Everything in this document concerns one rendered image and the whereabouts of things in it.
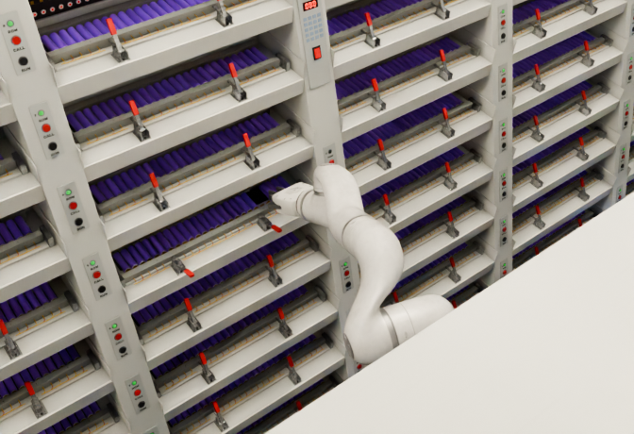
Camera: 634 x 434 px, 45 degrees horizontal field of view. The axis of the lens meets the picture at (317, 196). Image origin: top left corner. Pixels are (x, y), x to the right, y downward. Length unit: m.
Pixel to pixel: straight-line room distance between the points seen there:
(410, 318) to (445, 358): 1.01
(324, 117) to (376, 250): 0.67
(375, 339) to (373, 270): 0.13
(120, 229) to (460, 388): 1.47
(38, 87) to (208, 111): 0.42
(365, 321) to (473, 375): 1.00
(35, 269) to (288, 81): 0.76
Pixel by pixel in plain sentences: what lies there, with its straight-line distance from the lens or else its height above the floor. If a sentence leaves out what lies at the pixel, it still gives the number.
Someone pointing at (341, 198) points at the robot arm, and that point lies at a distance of 1.70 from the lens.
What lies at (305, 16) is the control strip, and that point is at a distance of 1.93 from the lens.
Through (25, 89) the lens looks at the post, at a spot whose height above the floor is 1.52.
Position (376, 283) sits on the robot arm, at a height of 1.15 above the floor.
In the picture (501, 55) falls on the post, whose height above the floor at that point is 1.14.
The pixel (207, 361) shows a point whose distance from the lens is 2.25.
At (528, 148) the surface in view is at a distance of 2.76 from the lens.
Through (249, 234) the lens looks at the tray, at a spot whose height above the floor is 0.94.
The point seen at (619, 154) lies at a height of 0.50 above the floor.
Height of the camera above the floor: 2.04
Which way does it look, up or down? 30 degrees down
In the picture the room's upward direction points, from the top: 9 degrees counter-clockwise
